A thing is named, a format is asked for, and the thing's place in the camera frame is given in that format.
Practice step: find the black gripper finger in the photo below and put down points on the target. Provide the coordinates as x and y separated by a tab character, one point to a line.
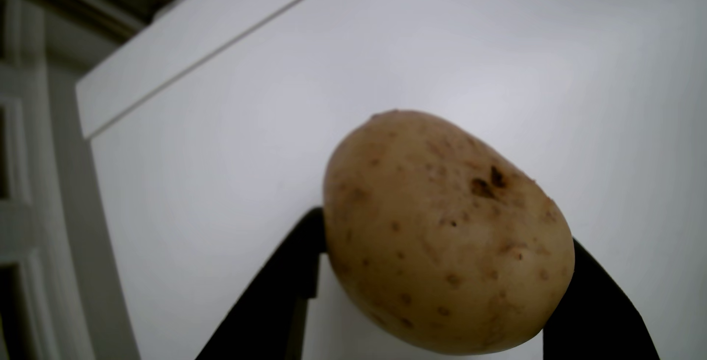
596	316
270	305

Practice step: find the brown potato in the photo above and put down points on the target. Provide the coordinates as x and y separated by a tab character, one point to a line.
447	238

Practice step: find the white lattice block screen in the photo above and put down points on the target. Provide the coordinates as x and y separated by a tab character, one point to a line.
16	128

